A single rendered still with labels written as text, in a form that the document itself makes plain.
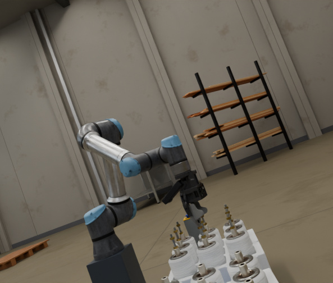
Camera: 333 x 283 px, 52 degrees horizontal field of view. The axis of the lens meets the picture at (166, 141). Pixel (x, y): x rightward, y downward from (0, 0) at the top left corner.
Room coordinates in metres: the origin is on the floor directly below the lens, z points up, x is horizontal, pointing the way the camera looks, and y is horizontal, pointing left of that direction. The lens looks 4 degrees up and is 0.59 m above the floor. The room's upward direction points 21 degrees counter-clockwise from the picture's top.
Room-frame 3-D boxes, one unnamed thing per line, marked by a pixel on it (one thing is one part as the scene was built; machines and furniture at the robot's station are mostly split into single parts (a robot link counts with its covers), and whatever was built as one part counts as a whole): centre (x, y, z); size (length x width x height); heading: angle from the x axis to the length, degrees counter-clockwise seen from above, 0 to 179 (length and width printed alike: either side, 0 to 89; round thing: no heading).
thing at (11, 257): (6.12, 3.28, 0.06); 1.26 x 0.87 x 0.12; 170
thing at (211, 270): (1.07, 0.04, 0.25); 0.08 x 0.08 x 0.01
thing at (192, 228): (1.78, 0.02, 0.16); 0.07 x 0.07 x 0.31; 83
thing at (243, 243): (1.36, -0.12, 0.16); 0.10 x 0.10 x 0.18
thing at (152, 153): (1.43, 0.06, 0.64); 0.11 x 0.11 x 0.08; 41
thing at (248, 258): (1.06, -0.08, 0.25); 0.08 x 0.08 x 0.01
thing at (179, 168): (1.37, -0.02, 0.57); 0.08 x 0.08 x 0.05
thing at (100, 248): (1.70, 0.45, 0.35); 0.15 x 0.15 x 0.10
